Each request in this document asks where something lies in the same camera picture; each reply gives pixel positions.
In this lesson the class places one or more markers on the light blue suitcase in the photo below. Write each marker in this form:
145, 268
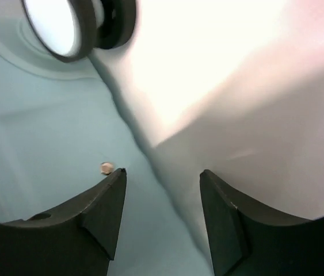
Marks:
54, 136

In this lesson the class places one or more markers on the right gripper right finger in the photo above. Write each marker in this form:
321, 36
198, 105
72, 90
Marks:
247, 237

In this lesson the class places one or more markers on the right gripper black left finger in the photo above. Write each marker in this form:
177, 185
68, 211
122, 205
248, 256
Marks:
77, 237

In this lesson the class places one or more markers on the suitcase wheel front right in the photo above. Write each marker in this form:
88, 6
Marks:
70, 30

